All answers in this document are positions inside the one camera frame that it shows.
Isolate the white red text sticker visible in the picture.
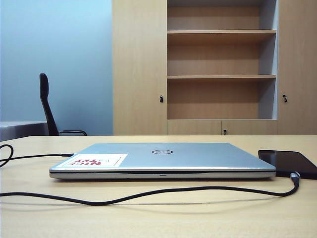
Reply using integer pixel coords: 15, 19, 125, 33
60, 153, 128, 168

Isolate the black charging cable silver plug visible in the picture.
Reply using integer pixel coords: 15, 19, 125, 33
0, 171, 302, 206

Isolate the black smartphone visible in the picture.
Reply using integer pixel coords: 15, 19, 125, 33
257, 149, 317, 180

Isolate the white power adapter with cable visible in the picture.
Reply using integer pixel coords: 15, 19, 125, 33
0, 120, 50, 141

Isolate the black laptop power cable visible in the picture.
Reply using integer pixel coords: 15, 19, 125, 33
0, 145, 74, 168

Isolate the silver Dell laptop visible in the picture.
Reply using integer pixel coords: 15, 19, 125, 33
49, 142, 277, 179

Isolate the black office chair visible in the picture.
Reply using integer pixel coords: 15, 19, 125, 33
39, 73, 88, 136

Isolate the light wooden shelf cabinet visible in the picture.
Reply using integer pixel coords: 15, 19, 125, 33
111, 0, 317, 136

